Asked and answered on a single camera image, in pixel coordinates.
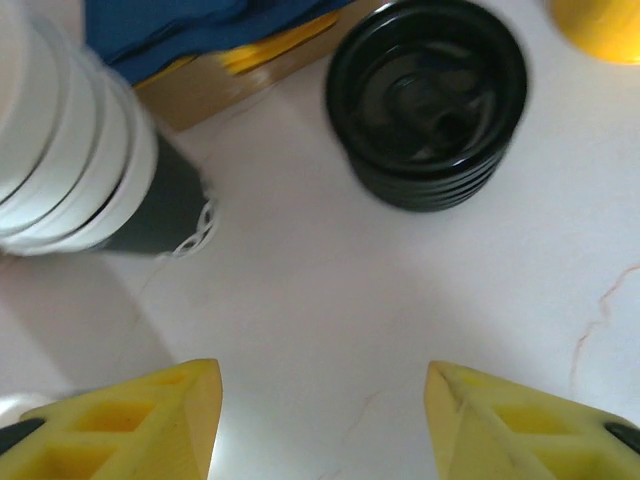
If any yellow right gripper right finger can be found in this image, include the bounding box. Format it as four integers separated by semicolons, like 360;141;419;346
423;359;640;480

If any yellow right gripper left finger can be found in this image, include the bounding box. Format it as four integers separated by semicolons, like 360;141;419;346
0;357;224;480

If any stack of paper cups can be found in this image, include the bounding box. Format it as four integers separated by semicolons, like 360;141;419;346
0;0;221;261

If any brown napkin tray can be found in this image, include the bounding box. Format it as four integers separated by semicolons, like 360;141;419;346
132;9;346;132

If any yellow napkin stack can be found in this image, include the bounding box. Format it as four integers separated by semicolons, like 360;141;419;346
219;12;341;76

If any blue napkin stack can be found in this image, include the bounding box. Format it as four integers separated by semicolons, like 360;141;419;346
82;0;361;84

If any yellow straw holder cup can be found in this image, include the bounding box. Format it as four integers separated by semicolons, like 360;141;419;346
547;0;640;66

